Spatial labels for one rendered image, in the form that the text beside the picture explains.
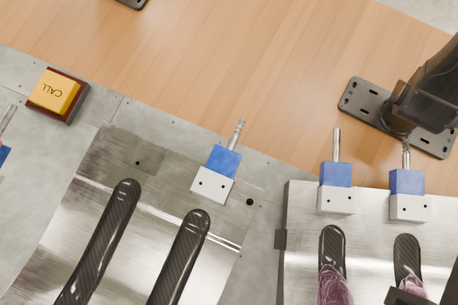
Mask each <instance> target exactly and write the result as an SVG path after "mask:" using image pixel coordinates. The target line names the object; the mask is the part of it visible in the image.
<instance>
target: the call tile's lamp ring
mask: <svg viewBox="0 0 458 305"><path fill-rule="evenodd" d="M46 69H47V70H50V71H52V72H55V73H56V74H59V75H61V76H64V77H66V78H69V79H70V80H73V81H75V82H77V83H79V84H81V87H80V89H79V90H78V92H77V94H76V96H75V98H74V99H73V101H72V103H71V104H70V106H69V108H68V109H67V112H66V113H65V115H64V117H61V116H59V115H56V114H54V113H52V112H49V111H48V110H45V109H43V108H40V107H38V106H35V105H33V104H32V103H31V102H30V101H29V100H27V102H26V103H25V106H28V107H30V108H33V109H34V110H37V111H39V112H41V113H44V114H46V115H48V116H51V117H53V118H55V119H57V120H59V121H62V122H64V123H65V122H66V120H67V118H68V116H69V115H70V113H71V111H72V109H73V108H74V106H75V104H76V102H77V101H78V99H79V97H80V95H81V93H82V92H83V90H84V88H85V87H86V85H87V82H84V81H82V80H79V79H78V78H75V77H73V76H70V75H67V74H65V73H63V72H61V71H58V70H56V69H53V68H51V67H49V66H48V67H47V68H46Z"/></svg>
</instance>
